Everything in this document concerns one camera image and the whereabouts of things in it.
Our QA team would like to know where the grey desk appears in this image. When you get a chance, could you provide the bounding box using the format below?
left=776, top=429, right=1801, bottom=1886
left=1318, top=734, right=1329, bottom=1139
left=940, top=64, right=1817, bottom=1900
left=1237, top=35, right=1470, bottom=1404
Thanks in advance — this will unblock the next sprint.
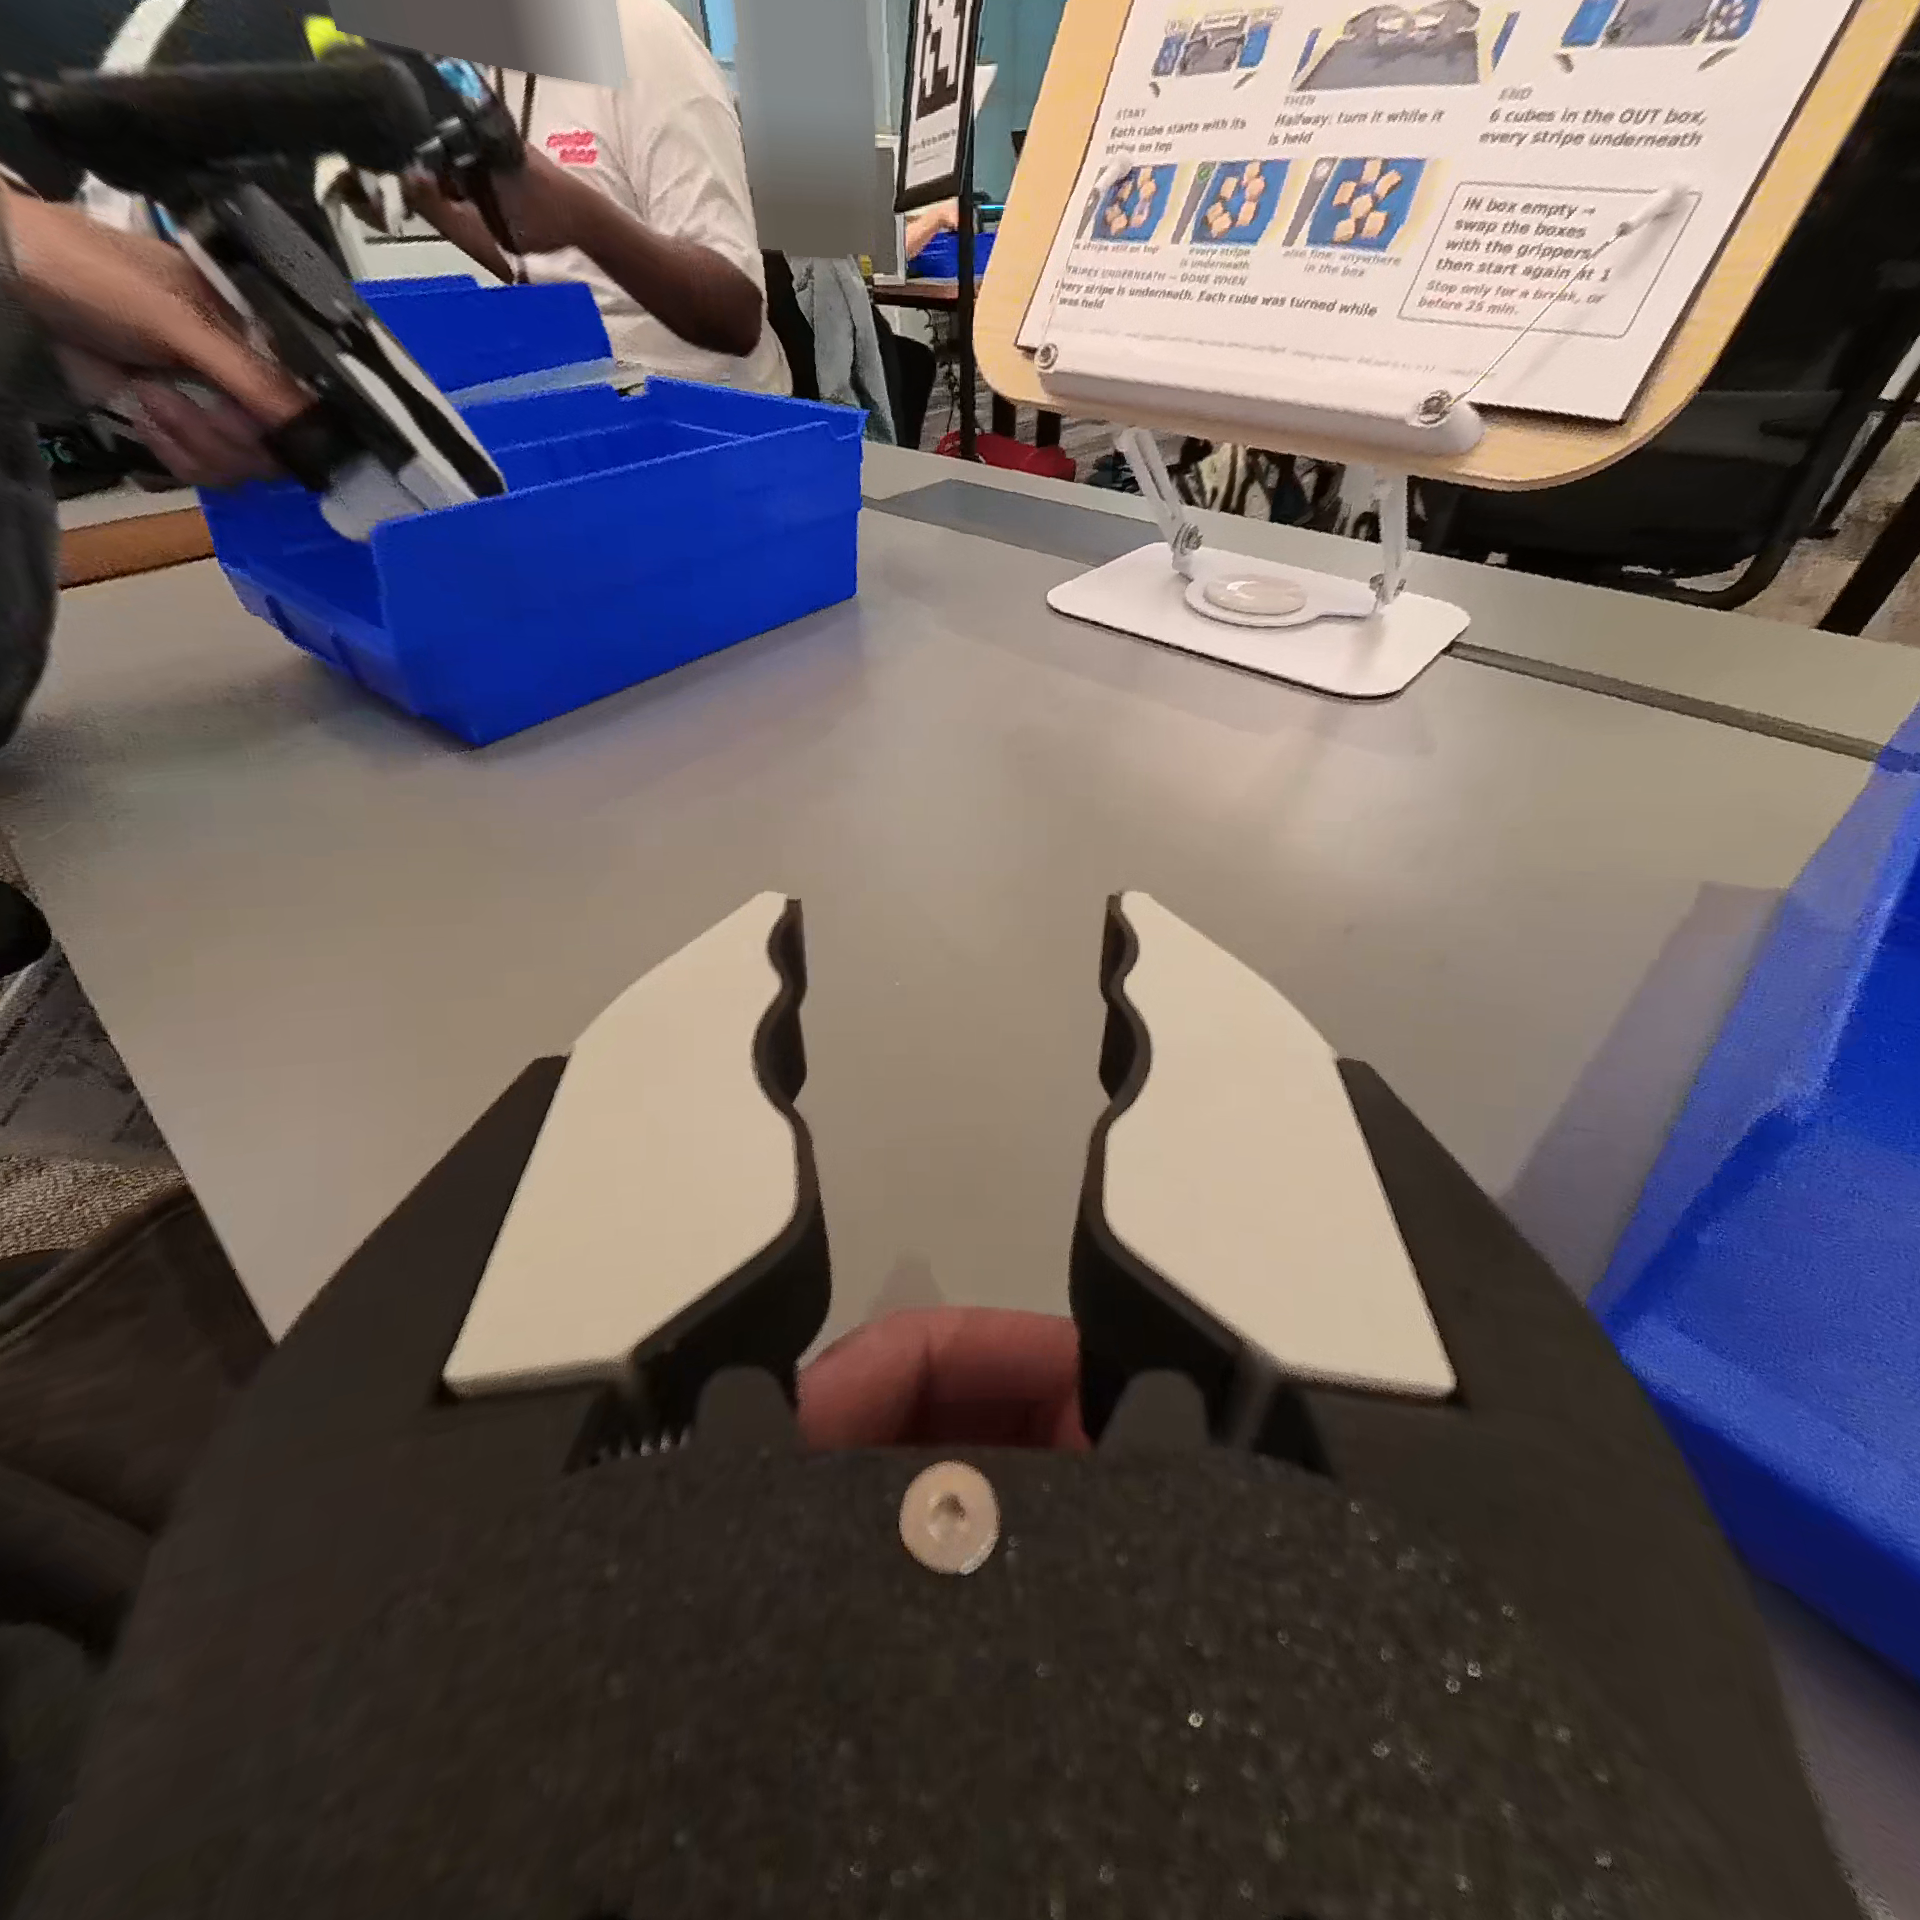
left=0, top=442, right=1920, bottom=1920

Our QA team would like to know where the person's left hand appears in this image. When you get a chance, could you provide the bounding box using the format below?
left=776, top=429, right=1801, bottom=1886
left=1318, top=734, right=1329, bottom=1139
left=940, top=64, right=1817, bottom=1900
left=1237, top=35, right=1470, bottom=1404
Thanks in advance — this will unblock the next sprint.
left=6, top=194, right=313, bottom=488

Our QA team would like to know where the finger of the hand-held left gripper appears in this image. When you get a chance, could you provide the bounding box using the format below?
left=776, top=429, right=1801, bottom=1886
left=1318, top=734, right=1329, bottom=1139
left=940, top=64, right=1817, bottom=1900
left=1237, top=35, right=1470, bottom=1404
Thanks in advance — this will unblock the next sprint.
left=318, top=456, right=453, bottom=543
left=319, top=296, right=512, bottom=509

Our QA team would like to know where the black and white marker board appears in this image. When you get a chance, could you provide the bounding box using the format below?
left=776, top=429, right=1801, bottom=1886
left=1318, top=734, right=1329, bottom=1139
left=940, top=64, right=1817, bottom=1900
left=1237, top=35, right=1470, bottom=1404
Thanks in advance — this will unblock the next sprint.
left=895, top=0, right=984, bottom=214

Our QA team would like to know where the person's right hand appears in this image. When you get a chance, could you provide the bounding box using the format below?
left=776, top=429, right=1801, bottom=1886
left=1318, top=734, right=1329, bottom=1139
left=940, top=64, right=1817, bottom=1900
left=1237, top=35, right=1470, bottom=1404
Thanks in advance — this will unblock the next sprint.
left=798, top=1304, right=1092, bottom=1453

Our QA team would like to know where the person's left forearm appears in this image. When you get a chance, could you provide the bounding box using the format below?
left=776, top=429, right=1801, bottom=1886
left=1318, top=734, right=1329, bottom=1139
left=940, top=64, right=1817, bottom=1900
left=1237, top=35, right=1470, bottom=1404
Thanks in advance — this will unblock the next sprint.
left=0, top=181, right=68, bottom=746

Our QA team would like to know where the white instruction sheet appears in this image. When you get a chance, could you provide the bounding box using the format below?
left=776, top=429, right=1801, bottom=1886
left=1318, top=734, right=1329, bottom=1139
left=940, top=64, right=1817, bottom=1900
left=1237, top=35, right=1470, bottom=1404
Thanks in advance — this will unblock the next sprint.
left=1017, top=0, right=1870, bottom=426

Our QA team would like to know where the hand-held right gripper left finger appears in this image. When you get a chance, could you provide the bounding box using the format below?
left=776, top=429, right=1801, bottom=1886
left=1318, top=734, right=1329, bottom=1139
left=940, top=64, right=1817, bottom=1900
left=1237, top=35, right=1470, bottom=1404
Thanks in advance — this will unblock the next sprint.
left=441, top=891, right=832, bottom=1448

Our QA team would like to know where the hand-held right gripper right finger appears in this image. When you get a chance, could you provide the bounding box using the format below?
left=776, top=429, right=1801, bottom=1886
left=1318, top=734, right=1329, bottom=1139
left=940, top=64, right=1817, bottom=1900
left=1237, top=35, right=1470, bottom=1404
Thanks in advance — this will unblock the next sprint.
left=1072, top=891, right=1461, bottom=1453

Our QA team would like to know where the instruction board on white stand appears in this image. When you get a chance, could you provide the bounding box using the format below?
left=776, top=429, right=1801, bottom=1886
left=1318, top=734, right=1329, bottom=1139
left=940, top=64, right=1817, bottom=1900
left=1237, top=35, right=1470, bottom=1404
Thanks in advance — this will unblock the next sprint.
left=970, top=0, right=1920, bottom=491

